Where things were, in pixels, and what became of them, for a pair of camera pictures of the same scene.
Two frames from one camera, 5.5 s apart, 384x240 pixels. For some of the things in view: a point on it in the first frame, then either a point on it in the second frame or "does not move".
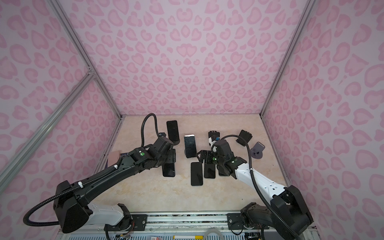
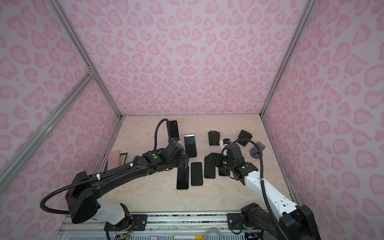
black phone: x=168 y=170 -> x=183 y=178
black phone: x=173 y=131 does not move
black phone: x=222 y=171 does not move
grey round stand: x=256 y=151 does not move
